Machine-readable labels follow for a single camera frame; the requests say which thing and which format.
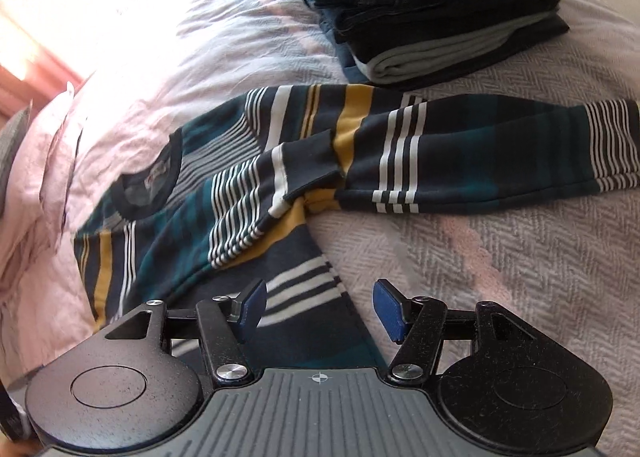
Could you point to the pink curtain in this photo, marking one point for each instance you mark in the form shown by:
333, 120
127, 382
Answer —
30, 77

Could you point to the stack of folded clothes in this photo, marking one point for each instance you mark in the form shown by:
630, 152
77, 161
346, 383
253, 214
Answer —
425, 12

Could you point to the grey checked pillow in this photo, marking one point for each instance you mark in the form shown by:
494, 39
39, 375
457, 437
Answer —
10, 152

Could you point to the pink and grey bedspread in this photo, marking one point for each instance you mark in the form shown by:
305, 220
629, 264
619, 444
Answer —
500, 257

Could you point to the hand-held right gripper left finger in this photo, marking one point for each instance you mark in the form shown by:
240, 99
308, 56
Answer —
252, 307

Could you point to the striped navy teal sweater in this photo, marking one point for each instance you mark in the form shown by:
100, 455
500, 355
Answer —
450, 152

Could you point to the folded pink quilt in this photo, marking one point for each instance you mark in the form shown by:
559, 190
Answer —
45, 177

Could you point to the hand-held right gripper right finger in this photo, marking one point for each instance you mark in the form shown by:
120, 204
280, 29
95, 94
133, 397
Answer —
387, 309

